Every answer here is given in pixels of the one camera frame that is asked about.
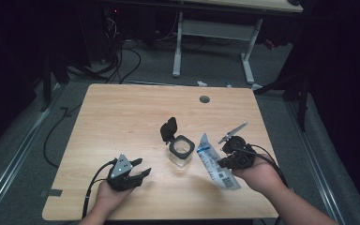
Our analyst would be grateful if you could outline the hand-held gripper cable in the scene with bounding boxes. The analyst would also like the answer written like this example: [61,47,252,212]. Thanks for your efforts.
[81,157,119,220]
[230,143,291,189]

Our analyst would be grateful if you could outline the metal floor rail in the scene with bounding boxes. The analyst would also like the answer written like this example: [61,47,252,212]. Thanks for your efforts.
[285,100,347,225]
[0,82,68,220]

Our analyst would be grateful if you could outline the bundle of black cables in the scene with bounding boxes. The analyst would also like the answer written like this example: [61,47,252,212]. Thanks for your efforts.
[98,37,143,85]

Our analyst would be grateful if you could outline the left hand-held gripper cable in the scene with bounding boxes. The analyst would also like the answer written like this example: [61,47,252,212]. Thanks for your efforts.
[81,157,119,220]

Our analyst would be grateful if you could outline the dark computer tower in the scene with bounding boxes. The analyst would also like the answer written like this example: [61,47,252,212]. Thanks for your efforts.
[77,4,124,65]

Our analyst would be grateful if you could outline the long black floor cable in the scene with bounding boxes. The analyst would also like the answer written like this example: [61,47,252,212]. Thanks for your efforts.
[42,102,84,169]

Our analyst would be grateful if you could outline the clear jar with black lid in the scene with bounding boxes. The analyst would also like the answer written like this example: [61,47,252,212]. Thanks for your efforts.
[159,116,197,169]

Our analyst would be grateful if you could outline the black stand legs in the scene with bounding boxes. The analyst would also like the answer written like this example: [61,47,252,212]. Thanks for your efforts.
[252,70,311,133]
[38,55,70,113]

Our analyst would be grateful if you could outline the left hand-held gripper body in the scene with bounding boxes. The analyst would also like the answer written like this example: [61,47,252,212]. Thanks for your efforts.
[106,153,142,192]

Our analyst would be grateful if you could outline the grey tape piece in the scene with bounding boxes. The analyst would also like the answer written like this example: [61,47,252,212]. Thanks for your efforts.
[39,188,64,199]

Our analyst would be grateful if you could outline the small red object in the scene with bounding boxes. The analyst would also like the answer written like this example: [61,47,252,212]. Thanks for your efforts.
[263,38,277,51]

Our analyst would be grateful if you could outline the right hand-held gripper cable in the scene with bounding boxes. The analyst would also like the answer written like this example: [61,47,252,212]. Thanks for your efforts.
[230,143,291,189]

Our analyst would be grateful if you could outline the person's left hand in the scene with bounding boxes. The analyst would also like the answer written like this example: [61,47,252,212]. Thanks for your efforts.
[92,180,136,216]

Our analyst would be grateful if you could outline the white-legged wooden desk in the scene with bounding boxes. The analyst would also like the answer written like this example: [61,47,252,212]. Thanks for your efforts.
[172,0,305,86]

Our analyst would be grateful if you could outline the white and blue pouch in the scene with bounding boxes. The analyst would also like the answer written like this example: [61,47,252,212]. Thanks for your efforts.
[196,132,242,191]

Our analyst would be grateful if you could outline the person's right hand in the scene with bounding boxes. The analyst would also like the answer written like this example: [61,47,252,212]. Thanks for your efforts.
[232,155,288,195]

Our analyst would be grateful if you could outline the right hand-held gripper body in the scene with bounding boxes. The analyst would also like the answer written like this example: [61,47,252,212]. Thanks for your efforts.
[217,121,258,171]

